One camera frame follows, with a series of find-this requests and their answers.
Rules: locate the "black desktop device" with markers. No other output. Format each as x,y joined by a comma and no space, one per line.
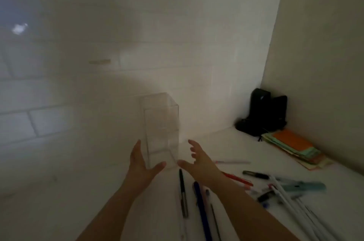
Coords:
261,113

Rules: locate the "person's right forearm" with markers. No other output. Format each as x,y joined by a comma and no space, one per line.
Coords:
250,215

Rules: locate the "red pen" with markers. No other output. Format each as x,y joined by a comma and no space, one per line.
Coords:
239,180

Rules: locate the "black pen with silver clip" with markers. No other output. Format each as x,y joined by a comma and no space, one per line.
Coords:
182,189

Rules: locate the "bundle of white pens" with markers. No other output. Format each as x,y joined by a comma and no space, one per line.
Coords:
287,204

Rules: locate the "person's left hand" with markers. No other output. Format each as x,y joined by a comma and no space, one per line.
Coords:
139,172

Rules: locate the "clear plastic hinged box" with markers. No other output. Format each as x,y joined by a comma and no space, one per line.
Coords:
159,124

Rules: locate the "dark blue marker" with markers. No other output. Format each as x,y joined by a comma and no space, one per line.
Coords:
200,204

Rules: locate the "translucent clear pen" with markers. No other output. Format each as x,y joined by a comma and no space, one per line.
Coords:
183,229

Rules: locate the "person's left forearm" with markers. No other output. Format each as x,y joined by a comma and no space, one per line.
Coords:
113,215

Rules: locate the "person's right hand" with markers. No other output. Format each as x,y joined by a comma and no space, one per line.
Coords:
203,168

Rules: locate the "stack of coloured paper sheets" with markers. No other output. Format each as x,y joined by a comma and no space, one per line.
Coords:
295,144

